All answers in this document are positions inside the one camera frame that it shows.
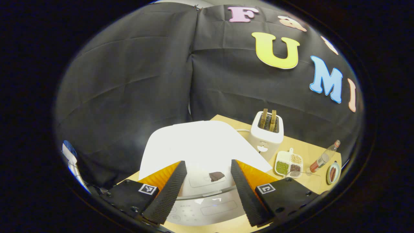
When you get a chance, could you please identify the black backdrop cloth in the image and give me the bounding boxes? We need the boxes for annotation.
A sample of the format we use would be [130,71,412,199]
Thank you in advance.
[53,2,364,194]

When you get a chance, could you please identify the pale green plate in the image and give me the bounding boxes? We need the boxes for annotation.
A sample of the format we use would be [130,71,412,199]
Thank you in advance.
[326,161,341,185]

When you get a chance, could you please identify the white toaster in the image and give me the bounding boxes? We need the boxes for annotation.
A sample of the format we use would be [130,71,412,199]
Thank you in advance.
[248,111,284,161]

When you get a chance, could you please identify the clear tray of white rice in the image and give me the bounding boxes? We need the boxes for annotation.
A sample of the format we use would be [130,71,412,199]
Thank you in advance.
[285,171,321,191]

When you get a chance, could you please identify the white divided dish of beans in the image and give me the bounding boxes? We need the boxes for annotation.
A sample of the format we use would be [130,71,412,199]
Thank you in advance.
[274,148,303,178]

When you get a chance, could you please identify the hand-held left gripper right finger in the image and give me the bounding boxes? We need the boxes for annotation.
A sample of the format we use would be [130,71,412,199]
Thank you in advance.
[231,159,324,227]

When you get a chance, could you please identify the white rice cooker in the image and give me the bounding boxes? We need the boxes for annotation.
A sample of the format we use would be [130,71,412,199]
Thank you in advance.
[138,120,273,226]

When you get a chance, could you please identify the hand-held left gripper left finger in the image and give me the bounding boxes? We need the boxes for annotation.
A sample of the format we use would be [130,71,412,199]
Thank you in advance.
[99,161,188,227]

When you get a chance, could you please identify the clear plastic bottle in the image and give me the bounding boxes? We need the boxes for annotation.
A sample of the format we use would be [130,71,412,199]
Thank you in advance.
[310,140,341,173]

